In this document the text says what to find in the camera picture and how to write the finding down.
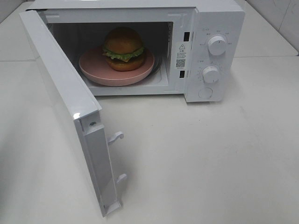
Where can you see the round door release button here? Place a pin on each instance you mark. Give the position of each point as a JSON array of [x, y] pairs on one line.
[[205, 93]]

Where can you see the burger with lettuce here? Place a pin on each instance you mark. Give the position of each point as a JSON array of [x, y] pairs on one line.
[[124, 49]]

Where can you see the white microwave door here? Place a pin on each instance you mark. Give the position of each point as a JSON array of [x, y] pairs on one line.
[[77, 110]]

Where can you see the pink round plate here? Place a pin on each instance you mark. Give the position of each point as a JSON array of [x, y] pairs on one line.
[[103, 70]]

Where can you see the glass microwave turntable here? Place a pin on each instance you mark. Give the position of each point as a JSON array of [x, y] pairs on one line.
[[157, 64]]

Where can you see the white warning label sticker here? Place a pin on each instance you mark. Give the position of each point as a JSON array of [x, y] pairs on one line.
[[180, 56]]

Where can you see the lower white control knob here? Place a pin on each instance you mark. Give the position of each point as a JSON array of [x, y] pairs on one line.
[[211, 74]]

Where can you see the white control knob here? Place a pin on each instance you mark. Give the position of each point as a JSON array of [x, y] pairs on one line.
[[217, 45], [211, 74]]

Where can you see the white microwave oven body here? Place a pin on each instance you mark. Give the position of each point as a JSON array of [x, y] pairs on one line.
[[78, 25]]

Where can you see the upper white control knob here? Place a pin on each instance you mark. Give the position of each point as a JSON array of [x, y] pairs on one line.
[[217, 45]]

